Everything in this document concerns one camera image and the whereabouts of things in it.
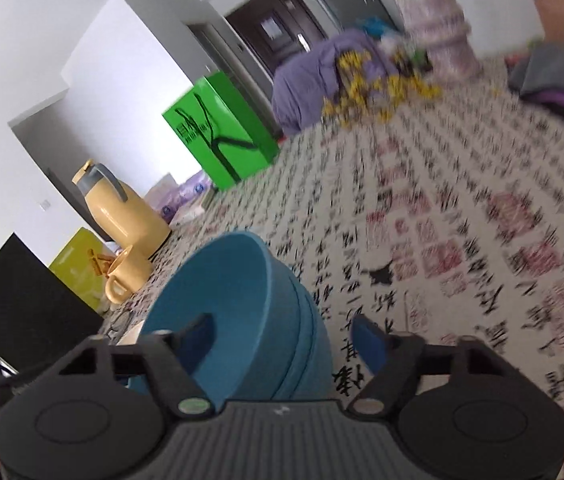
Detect blue bowl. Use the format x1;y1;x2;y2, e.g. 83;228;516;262
141;232;303;406
274;284;332;401
240;263;319;402

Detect black paper bag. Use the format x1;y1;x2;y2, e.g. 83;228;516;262
0;235;103;370

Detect yellow mug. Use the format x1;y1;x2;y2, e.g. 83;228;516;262
104;246;153;304

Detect yellow snack bag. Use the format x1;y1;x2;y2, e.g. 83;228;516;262
49;228;115;314

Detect yellow thermos jug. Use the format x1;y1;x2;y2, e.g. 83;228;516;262
72;159;171;259

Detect purple tissue packs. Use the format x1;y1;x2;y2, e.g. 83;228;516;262
160;171;212;223

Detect calligraphy print tablecloth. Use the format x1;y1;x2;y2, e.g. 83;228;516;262
102;61;564;478

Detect green paper shopping bag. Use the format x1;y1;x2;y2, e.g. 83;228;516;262
163;72;279;191

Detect yellow flower branch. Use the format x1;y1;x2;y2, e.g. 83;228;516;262
321;49;442;127

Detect purple jacket on chair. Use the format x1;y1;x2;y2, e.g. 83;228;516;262
271;28;398;138

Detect grey and purple cloths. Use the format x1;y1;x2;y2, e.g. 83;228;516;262
508;42;564;117

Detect pink textured vase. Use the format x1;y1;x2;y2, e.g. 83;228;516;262
394;0;480;82

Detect dark wooden door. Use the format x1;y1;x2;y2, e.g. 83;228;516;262
227;0;326;76

